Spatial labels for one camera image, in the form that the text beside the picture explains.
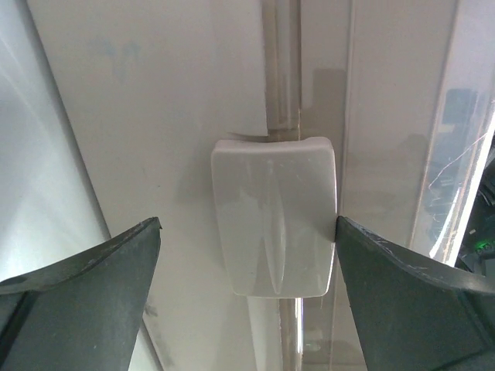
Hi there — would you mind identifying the translucent brown plastic toolbox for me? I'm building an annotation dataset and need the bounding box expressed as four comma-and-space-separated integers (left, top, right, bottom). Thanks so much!
1, 1, 494, 370

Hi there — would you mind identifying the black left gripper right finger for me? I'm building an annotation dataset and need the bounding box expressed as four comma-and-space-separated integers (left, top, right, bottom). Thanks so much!
336, 216, 494, 370

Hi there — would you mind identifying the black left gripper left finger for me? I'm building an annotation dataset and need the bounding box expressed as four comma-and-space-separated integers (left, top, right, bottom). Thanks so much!
1, 217, 161, 370

